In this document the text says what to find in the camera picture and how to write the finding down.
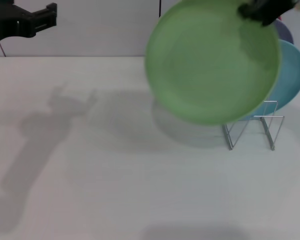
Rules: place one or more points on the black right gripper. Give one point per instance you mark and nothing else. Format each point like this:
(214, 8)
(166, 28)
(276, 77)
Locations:
(272, 10)

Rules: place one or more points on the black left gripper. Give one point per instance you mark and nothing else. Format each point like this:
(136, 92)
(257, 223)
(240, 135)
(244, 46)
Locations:
(7, 22)

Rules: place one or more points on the green plastic plate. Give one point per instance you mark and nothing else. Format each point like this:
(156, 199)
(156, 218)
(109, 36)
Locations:
(210, 65)

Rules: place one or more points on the purple plastic plate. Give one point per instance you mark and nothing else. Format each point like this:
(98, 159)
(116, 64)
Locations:
(286, 31)

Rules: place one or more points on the teal blue plastic plate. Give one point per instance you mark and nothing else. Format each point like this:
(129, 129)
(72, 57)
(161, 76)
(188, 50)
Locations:
(290, 75)

